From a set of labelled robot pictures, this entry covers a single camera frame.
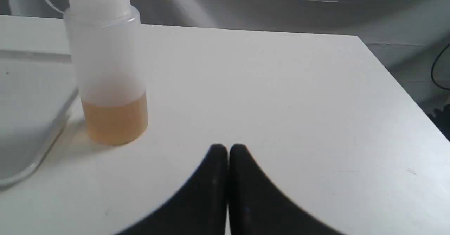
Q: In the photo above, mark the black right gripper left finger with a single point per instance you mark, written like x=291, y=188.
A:
x=200, y=205

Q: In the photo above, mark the white plastic tray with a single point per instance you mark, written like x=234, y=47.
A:
x=38, y=94

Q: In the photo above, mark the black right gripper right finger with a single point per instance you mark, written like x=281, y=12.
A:
x=257, y=207

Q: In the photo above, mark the translucent plastic squeeze bottle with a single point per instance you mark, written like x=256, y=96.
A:
x=104, y=46

